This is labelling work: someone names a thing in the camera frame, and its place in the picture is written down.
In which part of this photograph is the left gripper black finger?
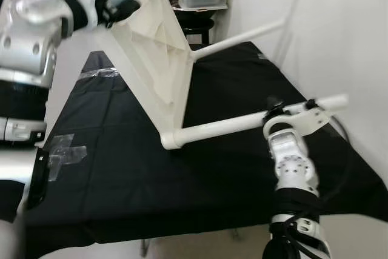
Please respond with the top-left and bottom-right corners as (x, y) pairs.
(112, 0), (142, 24)

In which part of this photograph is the black round stool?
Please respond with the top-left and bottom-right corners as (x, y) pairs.
(181, 19), (216, 48)

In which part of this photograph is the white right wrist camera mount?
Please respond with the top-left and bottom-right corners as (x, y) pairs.
(285, 103), (332, 136)

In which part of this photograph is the clear tape patch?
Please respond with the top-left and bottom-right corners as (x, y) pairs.
(45, 132), (89, 181)

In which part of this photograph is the white plastic table top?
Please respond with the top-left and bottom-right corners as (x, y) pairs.
(93, 0), (195, 146)

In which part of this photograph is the grey metal table leg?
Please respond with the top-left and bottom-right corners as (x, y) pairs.
(139, 237), (153, 257)

